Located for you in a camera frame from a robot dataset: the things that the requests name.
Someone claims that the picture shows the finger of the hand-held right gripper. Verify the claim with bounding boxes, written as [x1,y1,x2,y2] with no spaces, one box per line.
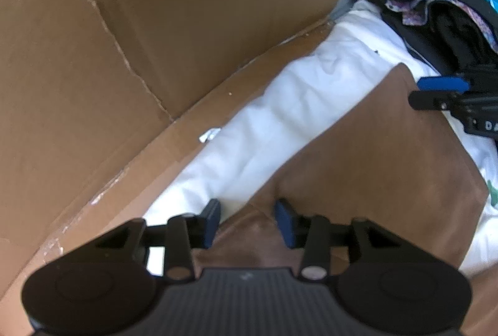
[408,90,462,112]
[418,75,469,92]

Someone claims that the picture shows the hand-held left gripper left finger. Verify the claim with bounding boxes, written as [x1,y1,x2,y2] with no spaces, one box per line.
[91,199,222,284]

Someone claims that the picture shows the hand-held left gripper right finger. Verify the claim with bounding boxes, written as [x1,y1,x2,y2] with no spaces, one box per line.
[274,199,405,282]

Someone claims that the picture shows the brown printed t-shirt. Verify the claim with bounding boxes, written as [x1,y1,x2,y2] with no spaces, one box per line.
[190,63,490,276]

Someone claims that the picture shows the black garment with patterned trim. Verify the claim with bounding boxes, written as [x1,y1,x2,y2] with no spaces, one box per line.
[383,0,498,66]

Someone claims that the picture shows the bear print bed sheet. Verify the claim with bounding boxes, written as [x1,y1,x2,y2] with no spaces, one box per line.
[144,0,498,278]

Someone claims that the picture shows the brown cardboard box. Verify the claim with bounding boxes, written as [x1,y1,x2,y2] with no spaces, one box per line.
[0,0,374,336]

